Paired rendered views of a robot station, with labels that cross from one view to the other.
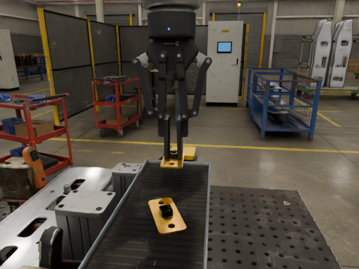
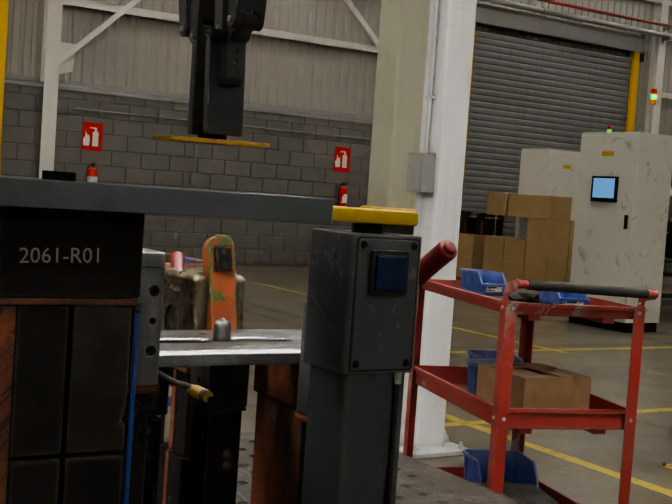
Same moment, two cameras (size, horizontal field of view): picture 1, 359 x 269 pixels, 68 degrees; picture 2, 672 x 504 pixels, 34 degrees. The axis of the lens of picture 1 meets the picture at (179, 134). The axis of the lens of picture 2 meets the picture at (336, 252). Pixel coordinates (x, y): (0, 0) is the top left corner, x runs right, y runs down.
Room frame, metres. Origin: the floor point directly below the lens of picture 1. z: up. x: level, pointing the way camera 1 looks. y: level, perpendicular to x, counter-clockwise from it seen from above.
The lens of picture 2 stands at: (0.01, -0.68, 1.17)
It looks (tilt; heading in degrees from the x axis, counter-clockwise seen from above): 3 degrees down; 50
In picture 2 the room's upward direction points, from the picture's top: 4 degrees clockwise
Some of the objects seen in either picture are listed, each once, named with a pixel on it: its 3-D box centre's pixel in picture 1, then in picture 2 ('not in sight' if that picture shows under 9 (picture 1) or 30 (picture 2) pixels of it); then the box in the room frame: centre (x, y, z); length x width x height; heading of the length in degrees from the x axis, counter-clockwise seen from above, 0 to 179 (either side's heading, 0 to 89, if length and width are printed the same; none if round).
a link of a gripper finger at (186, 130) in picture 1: (189, 122); (238, 49); (0.45, -0.02, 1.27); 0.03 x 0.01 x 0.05; 85
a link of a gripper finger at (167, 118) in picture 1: (166, 136); (209, 89); (0.45, 0.02, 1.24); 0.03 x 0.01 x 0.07; 175
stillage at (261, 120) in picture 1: (280, 103); not in sight; (4.62, -1.76, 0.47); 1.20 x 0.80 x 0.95; 174
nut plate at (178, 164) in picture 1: (173, 155); (212, 135); (0.45, 0.01, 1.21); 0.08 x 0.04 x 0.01; 175
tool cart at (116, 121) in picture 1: (117, 104); not in sight; (4.44, 1.04, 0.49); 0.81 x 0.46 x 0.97; 161
